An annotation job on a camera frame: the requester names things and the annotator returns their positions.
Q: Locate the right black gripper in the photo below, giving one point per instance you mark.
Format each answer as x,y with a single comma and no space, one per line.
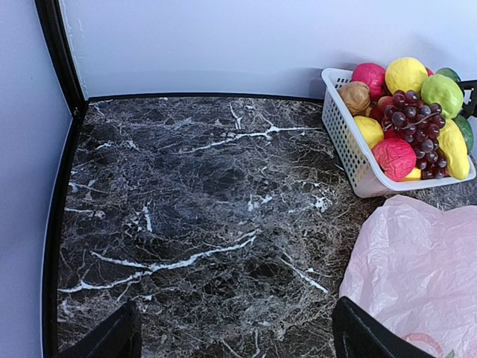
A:
468,88

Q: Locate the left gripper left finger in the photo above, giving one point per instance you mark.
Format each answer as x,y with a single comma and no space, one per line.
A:
119,335

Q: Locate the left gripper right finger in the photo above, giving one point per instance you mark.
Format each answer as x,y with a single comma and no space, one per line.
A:
358,334

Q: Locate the light green bag fruit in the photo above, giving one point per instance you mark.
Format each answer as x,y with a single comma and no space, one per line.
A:
444,91

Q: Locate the dark purple grape bunch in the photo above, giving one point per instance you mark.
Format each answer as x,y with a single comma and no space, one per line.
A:
406,116

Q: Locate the pink plastic bag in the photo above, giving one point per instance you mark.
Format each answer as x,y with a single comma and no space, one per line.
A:
413,269

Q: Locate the pink fruit back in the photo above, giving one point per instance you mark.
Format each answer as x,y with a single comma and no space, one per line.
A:
373,75

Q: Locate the pink fruit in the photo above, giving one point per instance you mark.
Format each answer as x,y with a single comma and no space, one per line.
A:
373,75
395,157

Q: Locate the pink fruit front left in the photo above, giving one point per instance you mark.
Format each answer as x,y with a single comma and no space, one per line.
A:
395,157

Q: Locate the yellow fruit left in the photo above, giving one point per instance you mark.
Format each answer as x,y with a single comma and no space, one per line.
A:
370,129

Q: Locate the green lime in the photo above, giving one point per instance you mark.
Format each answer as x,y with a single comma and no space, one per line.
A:
466,131

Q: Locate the large yellow lemon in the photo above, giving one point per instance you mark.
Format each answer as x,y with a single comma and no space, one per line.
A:
404,74

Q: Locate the small yellow lemon front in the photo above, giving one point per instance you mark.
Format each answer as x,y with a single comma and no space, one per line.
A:
413,175

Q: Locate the white plastic basket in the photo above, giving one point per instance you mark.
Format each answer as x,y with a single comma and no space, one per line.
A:
366,178

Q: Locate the left black frame post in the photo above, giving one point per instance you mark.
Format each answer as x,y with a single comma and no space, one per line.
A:
73,104

